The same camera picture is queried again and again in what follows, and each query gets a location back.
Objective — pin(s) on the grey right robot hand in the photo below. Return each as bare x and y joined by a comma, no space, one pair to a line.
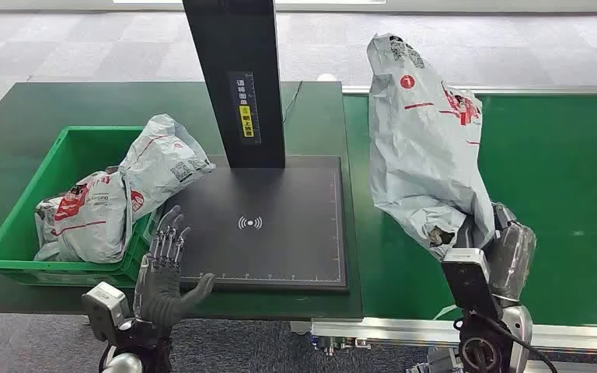
512,257

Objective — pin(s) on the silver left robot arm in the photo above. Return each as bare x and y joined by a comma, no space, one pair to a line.
139,345

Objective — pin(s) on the green conveyor belt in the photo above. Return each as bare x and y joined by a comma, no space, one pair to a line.
551,180

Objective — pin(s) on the black scanner pad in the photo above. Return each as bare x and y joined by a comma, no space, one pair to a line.
278,247

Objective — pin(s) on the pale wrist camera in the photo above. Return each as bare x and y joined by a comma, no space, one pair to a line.
104,303
468,280

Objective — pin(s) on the black scanner column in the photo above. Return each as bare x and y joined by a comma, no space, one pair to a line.
236,46

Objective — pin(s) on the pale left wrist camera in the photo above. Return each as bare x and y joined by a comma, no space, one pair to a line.
104,303

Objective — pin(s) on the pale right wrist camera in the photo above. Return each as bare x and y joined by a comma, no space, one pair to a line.
468,280

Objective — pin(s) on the small white round object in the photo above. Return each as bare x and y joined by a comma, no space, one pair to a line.
326,78

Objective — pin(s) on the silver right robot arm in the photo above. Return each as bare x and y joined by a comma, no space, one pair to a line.
521,332

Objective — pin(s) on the grey courier bag with red print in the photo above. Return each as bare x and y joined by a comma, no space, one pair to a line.
92,221

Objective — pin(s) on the large grey courier bag package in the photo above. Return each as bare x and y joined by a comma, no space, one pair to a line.
422,154

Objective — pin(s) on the green plastic crate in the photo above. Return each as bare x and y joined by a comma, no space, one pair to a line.
72,149

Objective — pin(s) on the grey courier bag with QR code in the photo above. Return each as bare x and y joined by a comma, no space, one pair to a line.
162,159

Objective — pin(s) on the column label with yellow sticker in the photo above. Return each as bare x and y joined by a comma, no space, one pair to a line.
246,121

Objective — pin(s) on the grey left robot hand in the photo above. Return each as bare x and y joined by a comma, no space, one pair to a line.
159,283

